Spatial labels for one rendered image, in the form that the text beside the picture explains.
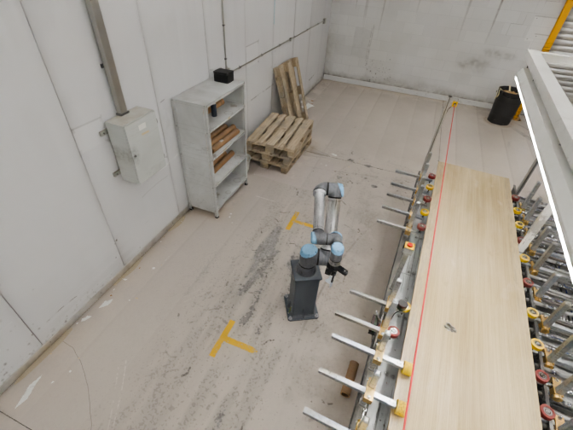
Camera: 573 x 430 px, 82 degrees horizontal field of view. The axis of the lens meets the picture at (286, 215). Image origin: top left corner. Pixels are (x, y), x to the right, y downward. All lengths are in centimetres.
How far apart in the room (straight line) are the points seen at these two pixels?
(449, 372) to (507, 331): 61
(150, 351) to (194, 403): 65
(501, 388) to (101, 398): 294
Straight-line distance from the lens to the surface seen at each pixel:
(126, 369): 346
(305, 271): 302
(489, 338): 282
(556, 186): 144
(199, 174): 425
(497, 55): 952
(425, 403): 238
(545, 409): 273
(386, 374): 268
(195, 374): 329
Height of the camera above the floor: 295
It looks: 40 degrees down
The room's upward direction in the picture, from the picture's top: 4 degrees clockwise
